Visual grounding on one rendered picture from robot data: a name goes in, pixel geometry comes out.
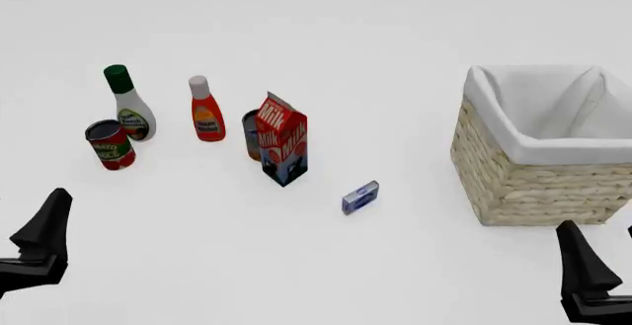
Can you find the small blue cream cheese box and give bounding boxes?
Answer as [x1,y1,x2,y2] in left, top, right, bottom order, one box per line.
[341,180,380,216]

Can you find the blue and orange soup can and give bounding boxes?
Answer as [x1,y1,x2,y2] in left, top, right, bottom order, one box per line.
[241,109,264,162]

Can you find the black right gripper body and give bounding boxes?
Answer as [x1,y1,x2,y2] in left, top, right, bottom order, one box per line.
[560,289,632,325]

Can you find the white green-capped salad dressing bottle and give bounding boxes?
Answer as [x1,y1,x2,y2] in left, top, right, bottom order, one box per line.
[103,64,158,142]

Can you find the red tomato sauce can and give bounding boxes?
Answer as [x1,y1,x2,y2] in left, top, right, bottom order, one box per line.
[84,119,137,171]

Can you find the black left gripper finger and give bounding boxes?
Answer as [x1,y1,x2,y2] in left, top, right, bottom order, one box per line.
[8,187,74,266]

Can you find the red and blue milk carton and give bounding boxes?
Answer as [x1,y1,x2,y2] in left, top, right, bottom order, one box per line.
[255,91,309,189]

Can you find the woven basket with white liner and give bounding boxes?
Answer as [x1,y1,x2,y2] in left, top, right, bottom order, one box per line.
[449,64,632,227]

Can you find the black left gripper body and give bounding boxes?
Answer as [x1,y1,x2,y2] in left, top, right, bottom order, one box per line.
[0,257,69,299]

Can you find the red ketchup bottle white cap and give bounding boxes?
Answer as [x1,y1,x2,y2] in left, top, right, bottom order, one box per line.
[188,75,227,143]

